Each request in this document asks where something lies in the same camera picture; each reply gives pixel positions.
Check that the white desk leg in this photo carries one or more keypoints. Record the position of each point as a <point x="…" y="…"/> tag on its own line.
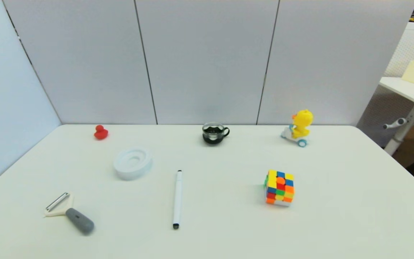
<point x="406" y="127"/>

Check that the glass cup with dark liquid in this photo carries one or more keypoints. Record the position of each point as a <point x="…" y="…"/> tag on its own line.
<point x="212" y="136"/>

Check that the colourful puzzle cube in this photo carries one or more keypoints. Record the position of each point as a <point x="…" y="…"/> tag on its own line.
<point x="279" y="187"/>

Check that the white marker with black cap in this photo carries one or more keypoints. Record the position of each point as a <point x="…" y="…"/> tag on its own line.
<point x="177" y="198"/>

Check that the red rubber duck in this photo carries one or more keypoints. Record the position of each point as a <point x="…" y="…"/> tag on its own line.
<point x="101" y="134"/>

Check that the yellow duck scooter toy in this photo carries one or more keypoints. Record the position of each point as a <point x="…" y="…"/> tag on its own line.
<point x="302" y="122"/>

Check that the white side desk top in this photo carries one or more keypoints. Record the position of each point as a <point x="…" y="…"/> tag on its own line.
<point x="413" y="91"/>

